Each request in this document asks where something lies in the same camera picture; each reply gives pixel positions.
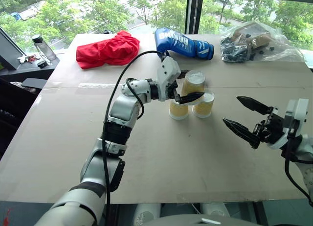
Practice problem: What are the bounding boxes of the grey robot torso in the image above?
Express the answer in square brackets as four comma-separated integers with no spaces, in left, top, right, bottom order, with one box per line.
[140,214,262,226]

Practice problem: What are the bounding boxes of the red cloth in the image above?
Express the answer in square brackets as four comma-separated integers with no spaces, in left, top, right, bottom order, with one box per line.
[76,30,141,70]

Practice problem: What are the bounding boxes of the black side desk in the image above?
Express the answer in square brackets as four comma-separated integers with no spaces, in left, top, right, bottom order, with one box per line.
[0,52,61,83]

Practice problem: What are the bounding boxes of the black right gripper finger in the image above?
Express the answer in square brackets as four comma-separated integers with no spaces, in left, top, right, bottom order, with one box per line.
[236,96,274,115]
[222,117,262,150]

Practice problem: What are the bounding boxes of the blue boxing glove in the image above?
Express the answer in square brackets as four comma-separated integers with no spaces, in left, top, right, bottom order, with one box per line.
[154,28,215,61]

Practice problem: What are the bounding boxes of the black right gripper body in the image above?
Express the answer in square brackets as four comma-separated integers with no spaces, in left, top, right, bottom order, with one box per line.
[252,106,295,144]

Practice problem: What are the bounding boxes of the black chair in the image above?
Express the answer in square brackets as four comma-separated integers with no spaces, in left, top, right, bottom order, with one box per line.
[0,77,47,160]

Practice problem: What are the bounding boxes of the white rounded robot leg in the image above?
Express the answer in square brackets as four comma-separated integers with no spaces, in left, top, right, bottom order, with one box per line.
[200,202,231,218]
[133,203,162,226]

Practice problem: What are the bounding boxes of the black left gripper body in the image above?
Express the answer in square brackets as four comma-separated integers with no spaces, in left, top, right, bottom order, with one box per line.
[165,79,182,104]

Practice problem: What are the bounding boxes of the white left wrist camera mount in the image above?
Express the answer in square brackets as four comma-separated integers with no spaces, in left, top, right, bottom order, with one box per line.
[156,55,182,102]

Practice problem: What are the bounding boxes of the clear plastic bag black parts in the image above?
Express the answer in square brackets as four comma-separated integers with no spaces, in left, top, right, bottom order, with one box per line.
[219,21,306,64]

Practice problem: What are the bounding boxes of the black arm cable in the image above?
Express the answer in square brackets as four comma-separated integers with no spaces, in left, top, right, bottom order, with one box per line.
[101,50,170,226]
[284,135,313,204]

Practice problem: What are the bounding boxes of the clear water bottle black cap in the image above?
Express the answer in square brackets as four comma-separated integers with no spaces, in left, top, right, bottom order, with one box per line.
[31,34,57,63]

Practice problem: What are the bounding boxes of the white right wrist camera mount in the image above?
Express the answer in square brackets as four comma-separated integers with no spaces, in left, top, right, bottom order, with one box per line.
[267,98,310,151]

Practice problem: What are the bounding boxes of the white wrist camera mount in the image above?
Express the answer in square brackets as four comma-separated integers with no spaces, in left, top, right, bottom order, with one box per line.
[267,98,310,151]
[156,55,182,102]

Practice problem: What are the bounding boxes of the yellow paper cup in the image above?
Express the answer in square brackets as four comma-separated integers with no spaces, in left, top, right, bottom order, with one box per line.
[192,91,216,119]
[168,100,189,120]
[181,69,206,97]

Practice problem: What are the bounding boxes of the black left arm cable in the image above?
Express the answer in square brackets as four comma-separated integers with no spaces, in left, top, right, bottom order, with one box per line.
[101,50,170,226]

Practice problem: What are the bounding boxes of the black window frame post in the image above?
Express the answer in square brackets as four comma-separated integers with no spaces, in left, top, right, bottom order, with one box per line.
[184,0,205,35]

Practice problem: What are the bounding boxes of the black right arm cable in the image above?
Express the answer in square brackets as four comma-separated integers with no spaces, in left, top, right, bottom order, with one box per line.
[284,135,313,204]

